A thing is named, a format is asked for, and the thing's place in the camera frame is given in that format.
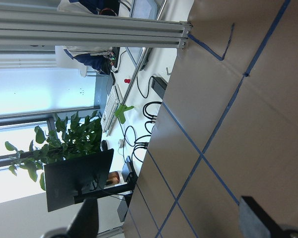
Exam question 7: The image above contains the black power adapter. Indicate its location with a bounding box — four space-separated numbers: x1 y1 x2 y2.
151 76 167 99

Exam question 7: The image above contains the green potted plant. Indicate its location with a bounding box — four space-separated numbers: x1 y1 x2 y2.
4 111 102 191

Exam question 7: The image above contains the aluminium frame post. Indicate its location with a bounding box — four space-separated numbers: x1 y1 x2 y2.
0 5 192 48

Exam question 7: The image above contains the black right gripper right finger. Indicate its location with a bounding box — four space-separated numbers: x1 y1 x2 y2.
238 196 288 238

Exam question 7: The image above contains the black computer monitor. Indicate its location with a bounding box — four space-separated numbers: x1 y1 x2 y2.
44 149 114 212

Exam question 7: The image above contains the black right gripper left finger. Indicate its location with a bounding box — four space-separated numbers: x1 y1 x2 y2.
65 198 99 238

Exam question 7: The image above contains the green handled reach grabber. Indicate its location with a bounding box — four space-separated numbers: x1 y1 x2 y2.
114 48 149 123

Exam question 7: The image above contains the white keyboard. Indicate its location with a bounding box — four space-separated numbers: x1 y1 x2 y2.
101 84 122 136

